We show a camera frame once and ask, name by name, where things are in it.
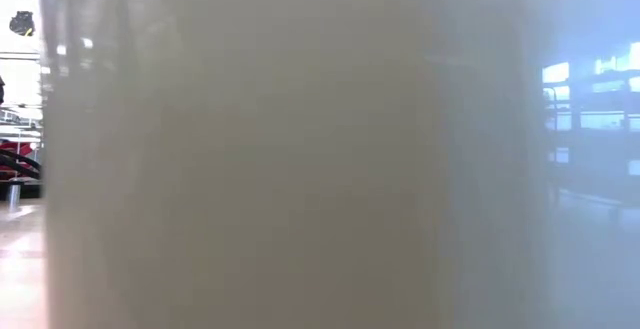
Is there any white plastic basket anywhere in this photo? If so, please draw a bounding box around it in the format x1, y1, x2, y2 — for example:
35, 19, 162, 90
39, 0, 551, 329

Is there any storage shelving rack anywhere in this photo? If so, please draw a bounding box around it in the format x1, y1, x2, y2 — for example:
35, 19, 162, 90
542, 41, 640, 180

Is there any red cart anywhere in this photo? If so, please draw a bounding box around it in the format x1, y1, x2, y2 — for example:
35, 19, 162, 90
0, 138, 37, 173

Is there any silver metal cylinder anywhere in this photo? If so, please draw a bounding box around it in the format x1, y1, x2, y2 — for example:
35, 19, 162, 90
6, 180, 22, 211

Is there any black hanging object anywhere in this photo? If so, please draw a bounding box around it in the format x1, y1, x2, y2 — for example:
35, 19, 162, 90
8, 11, 36, 38

